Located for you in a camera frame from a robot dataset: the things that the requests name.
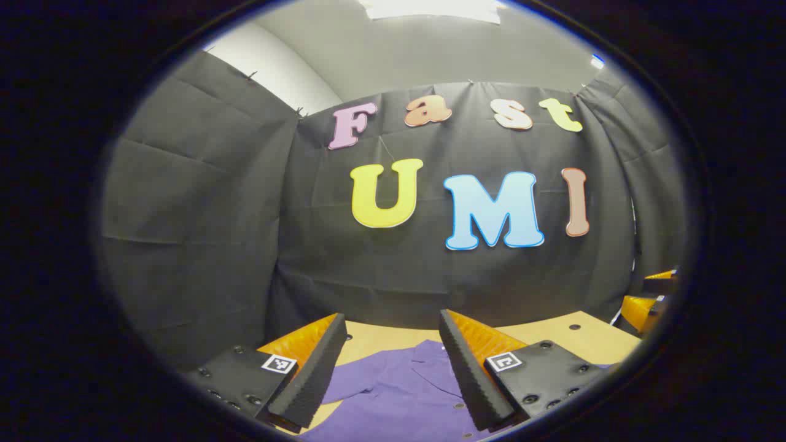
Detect purple corduroy shirt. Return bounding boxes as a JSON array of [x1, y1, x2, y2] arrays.
[[298, 339, 615, 441]]

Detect black backdrop cloth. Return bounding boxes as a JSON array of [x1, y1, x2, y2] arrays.
[[98, 50, 688, 372]]

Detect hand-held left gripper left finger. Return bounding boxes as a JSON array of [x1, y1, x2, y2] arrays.
[[184, 313, 348, 434]]

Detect ceiling light panel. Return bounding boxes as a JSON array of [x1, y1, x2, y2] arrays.
[[359, 0, 507, 24]]

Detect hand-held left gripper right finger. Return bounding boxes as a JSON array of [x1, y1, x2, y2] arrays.
[[438, 309, 618, 432]]

